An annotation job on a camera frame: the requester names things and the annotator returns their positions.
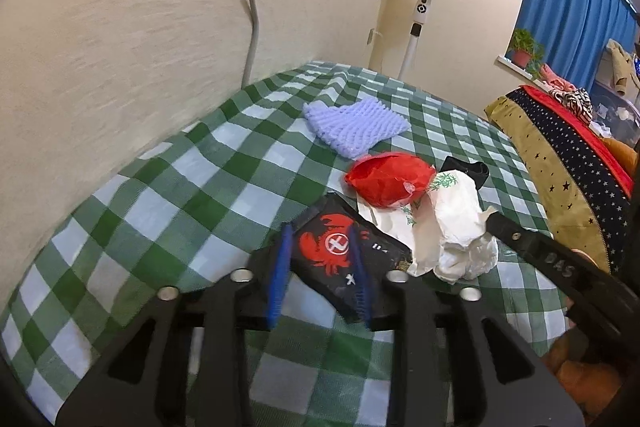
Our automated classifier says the green checkered tablecloth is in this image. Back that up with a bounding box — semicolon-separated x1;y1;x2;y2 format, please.
0;59;556;427

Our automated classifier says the striped cloth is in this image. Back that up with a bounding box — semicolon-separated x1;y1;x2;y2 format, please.
547;88;595;120

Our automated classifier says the black packet with red crab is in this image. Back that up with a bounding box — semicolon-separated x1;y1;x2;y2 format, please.
290;193;413;323

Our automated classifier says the red blanket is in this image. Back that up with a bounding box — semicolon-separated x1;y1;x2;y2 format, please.
520;85;636;192

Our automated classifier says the person's right hand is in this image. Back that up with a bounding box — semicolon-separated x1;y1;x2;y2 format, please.
542;332;636;414

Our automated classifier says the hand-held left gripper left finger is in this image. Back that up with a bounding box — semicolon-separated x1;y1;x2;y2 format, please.
55;222;301;427

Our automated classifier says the purple foam net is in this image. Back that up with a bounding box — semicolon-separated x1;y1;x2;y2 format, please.
302;97;412;158

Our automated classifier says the white leaf print bag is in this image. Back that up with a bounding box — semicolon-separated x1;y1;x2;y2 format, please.
357;169;486;278

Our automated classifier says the white tissue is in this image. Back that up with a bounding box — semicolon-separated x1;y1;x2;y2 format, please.
435;227;500;285

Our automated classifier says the white window sill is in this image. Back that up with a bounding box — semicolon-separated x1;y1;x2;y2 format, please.
495;54;551;82

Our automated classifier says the blue curtain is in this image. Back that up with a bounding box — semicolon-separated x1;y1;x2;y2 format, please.
515;0;640;92

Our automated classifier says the beige jacket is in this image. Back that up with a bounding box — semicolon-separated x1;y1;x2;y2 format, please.
606;39;640;96

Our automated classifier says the black fabric piece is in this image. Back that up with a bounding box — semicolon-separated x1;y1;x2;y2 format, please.
439;157;490;190

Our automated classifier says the red plastic bag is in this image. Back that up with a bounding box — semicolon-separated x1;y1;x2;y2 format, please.
344;152;438;208

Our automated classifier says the potted green plant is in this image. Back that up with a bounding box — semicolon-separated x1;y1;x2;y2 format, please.
506;28;548;80

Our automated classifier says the pink cloth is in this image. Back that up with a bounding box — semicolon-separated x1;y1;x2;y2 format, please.
537;64;578;92

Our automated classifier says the clear plastic storage box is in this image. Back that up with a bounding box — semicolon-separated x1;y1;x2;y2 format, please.
590;79;640;142

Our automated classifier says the navy star print bedcover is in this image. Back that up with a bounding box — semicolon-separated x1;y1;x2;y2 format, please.
484;87;636;275

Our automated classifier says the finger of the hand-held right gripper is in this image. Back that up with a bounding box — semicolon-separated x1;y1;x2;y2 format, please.
482;206;597;304

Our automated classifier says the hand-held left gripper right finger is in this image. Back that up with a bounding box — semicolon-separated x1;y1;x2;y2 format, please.
345;224;586;427

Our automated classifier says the brown pillow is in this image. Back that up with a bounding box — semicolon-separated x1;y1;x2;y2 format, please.
600;137;640;180

